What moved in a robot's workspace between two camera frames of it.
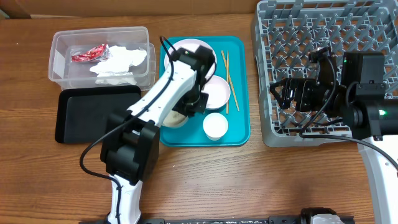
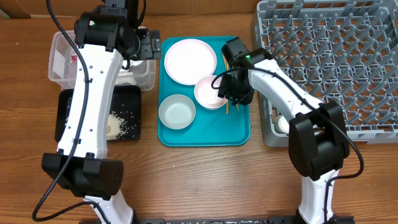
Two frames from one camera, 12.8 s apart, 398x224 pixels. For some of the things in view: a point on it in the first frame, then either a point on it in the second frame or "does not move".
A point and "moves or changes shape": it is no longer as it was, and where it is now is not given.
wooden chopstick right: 227,60 does not move
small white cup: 215,125 -> 283,124
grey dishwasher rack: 284,33 does not move
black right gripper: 293,93 -> 232,91
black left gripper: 202,104 -> 152,50
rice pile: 172,117 moves or changes shape
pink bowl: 218,89 does not move
